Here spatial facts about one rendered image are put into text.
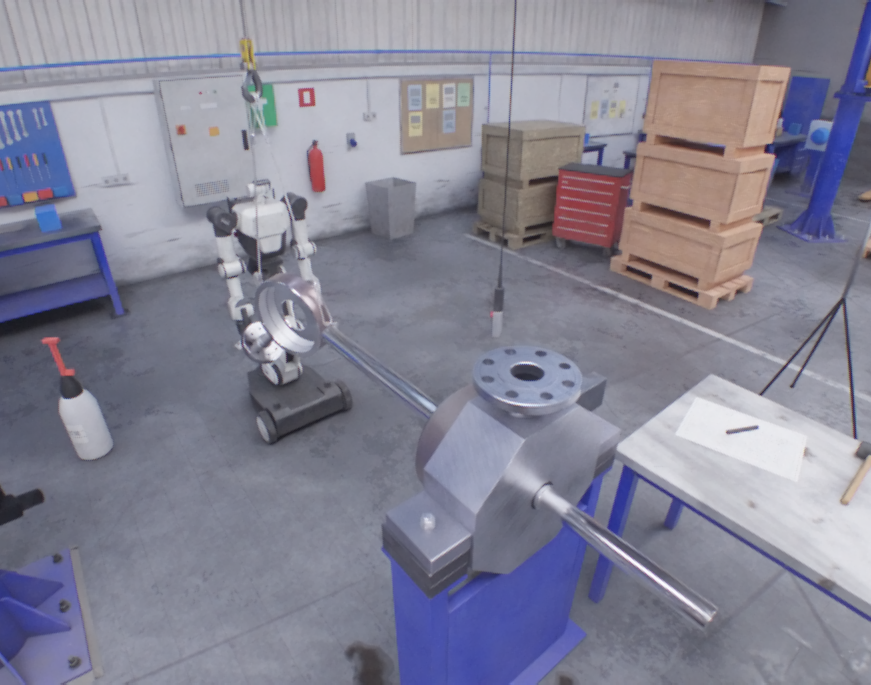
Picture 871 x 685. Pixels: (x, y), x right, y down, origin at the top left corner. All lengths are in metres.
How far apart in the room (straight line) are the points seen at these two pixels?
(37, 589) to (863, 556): 3.09
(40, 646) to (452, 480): 2.04
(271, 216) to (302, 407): 1.14
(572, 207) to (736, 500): 4.73
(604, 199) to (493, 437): 5.01
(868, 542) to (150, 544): 2.92
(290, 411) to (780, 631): 2.70
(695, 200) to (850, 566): 4.02
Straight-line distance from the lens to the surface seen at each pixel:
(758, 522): 1.87
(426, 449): 1.41
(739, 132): 5.20
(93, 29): 5.96
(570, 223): 6.24
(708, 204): 5.33
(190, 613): 2.67
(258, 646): 2.49
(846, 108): 8.41
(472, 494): 1.23
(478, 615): 1.64
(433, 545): 1.25
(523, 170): 6.17
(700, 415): 2.23
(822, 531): 1.95
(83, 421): 3.52
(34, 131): 5.83
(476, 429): 1.26
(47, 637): 2.84
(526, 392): 1.18
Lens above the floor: 2.09
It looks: 30 degrees down
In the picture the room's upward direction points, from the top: straight up
